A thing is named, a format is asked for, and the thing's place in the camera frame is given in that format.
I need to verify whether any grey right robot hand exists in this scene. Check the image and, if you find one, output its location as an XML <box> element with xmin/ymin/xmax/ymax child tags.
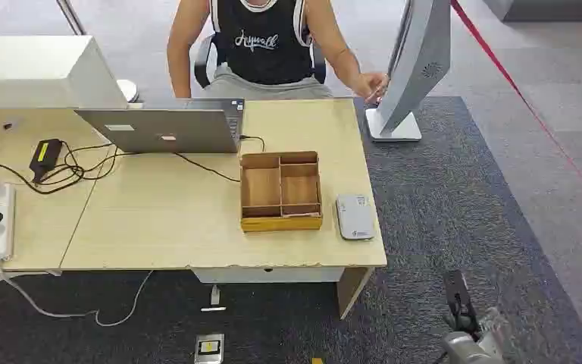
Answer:
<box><xmin>443</xmin><ymin>270</ymin><xmax>483</xmax><ymax>335</ymax></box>

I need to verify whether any wooden desk leg panel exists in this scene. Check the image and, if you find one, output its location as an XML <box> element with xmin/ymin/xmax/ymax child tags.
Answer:
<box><xmin>335</xmin><ymin>266</ymin><xmax>375</xmax><ymax>321</ymax></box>

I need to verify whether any white card reader device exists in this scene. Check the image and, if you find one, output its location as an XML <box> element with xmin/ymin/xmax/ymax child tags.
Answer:
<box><xmin>335</xmin><ymin>193</ymin><xmax>377</xmax><ymax>242</ymax></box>

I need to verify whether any wooden compartment box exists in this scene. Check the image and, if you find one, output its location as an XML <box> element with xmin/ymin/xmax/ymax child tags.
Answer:
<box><xmin>239</xmin><ymin>150</ymin><xmax>324</xmax><ymax>234</ymax></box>

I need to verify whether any person's left hand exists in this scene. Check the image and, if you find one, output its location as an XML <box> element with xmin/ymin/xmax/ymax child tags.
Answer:
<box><xmin>353</xmin><ymin>71</ymin><xmax>390</xmax><ymax>105</ymax></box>

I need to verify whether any white kiosk screen stand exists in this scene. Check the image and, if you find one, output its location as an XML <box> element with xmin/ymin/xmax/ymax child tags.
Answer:
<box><xmin>365</xmin><ymin>0</ymin><xmax>453</xmax><ymax>143</ymax></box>

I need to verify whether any grey furniture block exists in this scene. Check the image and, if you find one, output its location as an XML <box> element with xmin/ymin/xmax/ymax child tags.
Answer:
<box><xmin>481</xmin><ymin>0</ymin><xmax>582</xmax><ymax>24</ymax></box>

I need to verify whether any person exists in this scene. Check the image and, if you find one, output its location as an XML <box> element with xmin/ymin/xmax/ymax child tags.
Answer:
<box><xmin>166</xmin><ymin>0</ymin><xmax>390</xmax><ymax>105</ymax></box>

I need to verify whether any silver laptop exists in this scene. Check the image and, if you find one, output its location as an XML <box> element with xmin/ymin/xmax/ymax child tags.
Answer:
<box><xmin>74</xmin><ymin>97</ymin><xmax>246</xmax><ymax>155</ymax></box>

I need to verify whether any grey pole with round base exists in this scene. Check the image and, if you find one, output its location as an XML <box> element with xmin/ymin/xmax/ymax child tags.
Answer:
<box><xmin>55</xmin><ymin>0</ymin><xmax>140</xmax><ymax>105</ymax></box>

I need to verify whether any black power adapter yellow label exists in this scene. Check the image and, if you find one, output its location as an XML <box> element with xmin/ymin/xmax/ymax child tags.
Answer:
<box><xmin>28</xmin><ymin>138</ymin><xmax>65</xmax><ymax>185</ymax></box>

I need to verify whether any white desk partition box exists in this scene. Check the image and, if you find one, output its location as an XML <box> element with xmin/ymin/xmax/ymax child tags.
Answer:
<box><xmin>0</xmin><ymin>34</ymin><xmax>130</xmax><ymax>111</ymax></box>

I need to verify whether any small white floor bracket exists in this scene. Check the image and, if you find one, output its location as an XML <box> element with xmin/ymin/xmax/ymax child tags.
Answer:
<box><xmin>199</xmin><ymin>284</ymin><xmax>227</xmax><ymax>314</ymax></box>

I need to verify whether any black laptop cable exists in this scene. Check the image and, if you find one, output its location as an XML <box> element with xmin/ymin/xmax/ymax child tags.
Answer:
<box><xmin>172</xmin><ymin>133</ymin><xmax>267</xmax><ymax>184</ymax></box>

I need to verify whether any white power strip cable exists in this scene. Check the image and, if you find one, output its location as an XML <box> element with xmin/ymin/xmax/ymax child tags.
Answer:
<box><xmin>0</xmin><ymin>260</ymin><xmax>155</xmax><ymax>328</ymax></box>

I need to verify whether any black adapter cable tangle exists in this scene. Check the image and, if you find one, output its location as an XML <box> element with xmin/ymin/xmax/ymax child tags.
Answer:
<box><xmin>0</xmin><ymin>132</ymin><xmax>137</xmax><ymax>202</ymax></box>

